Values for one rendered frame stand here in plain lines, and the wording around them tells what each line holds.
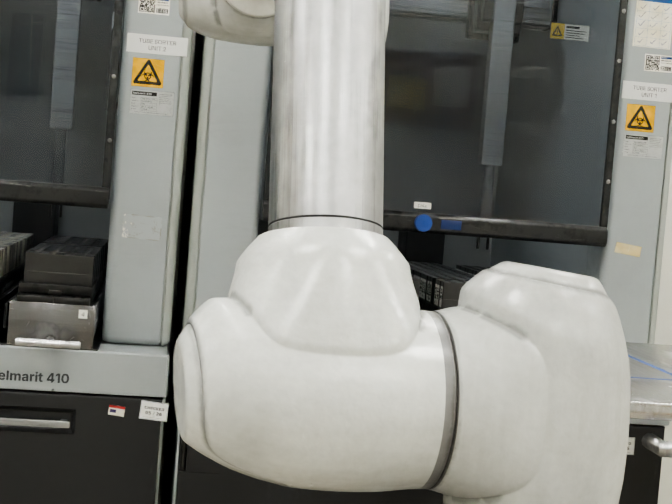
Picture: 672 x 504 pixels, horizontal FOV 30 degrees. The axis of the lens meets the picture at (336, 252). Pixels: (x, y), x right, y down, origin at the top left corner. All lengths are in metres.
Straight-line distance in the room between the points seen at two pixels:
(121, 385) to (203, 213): 0.32
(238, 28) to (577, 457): 0.85
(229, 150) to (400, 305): 1.13
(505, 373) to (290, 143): 0.26
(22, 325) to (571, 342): 1.19
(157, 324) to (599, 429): 1.19
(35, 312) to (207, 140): 0.40
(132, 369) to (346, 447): 1.09
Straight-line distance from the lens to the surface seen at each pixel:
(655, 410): 1.45
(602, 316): 1.08
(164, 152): 2.13
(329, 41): 1.09
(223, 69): 2.14
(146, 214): 2.13
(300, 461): 1.01
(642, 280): 2.29
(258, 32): 1.70
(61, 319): 2.06
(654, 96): 2.30
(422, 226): 2.14
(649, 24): 2.30
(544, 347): 1.05
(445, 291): 2.18
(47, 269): 2.13
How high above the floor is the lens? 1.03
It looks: 3 degrees down
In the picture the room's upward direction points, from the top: 5 degrees clockwise
